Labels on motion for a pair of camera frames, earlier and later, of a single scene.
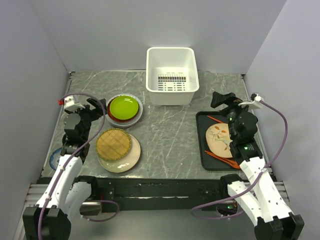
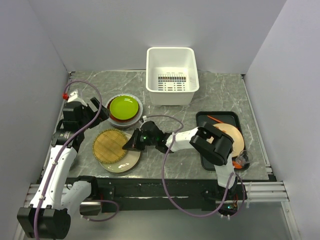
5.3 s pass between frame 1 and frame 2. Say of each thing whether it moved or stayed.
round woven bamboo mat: moved
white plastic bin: stayed
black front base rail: stayed
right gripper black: moved
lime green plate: stayed
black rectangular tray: stayed
